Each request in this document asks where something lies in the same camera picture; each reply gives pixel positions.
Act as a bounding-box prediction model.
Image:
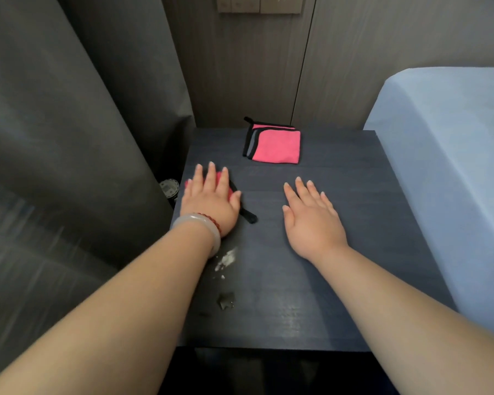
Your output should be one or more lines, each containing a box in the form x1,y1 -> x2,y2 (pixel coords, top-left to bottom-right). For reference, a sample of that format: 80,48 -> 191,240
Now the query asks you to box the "beige wall socket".
260,0 -> 304,15

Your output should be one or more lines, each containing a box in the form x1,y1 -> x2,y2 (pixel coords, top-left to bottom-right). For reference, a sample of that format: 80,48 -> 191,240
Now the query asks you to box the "grey curtain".
0,0 -> 197,385

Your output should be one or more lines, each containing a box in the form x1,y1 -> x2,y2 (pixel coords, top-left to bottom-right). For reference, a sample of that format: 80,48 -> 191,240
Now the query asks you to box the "person's right forearm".
313,244 -> 494,395

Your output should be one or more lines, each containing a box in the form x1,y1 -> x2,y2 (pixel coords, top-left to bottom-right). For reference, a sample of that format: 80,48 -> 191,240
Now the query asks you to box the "person's left forearm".
0,227 -> 215,395

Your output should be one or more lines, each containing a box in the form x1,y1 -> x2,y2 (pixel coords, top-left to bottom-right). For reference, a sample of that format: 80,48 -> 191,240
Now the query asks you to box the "person's right hand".
282,177 -> 350,261

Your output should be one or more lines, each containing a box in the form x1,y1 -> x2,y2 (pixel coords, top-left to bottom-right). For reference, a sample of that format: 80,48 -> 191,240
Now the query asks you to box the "white jade bangle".
171,213 -> 222,258

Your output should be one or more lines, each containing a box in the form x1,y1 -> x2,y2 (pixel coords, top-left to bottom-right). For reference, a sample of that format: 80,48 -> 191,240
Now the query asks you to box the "red bead bracelet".
195,212 -> 223,239

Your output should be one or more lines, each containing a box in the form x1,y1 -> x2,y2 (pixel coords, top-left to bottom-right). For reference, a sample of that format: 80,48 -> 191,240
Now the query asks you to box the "beige wall switch panel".
217,0 -> 261,14

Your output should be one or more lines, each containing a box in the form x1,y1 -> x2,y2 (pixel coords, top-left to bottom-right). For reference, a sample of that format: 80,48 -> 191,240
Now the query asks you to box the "round metal floor fitting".
159,178 -> 180,200

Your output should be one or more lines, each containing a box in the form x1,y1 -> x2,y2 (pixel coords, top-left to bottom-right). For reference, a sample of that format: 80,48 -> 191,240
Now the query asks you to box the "pink cloth with black strap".
184,171 -> 259,224

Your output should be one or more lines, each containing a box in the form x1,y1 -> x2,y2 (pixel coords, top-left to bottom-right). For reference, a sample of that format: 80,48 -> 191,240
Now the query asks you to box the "folded pink cloth black trim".
242,116 -> 301,164

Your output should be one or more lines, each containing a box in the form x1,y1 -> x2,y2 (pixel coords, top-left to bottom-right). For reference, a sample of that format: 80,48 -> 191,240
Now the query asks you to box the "person's left hand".
180,162 -> 242,238

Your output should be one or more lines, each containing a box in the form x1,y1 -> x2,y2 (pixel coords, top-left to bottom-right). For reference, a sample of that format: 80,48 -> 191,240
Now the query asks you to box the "bed with pale blue sheet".
363,67 -> 494,344

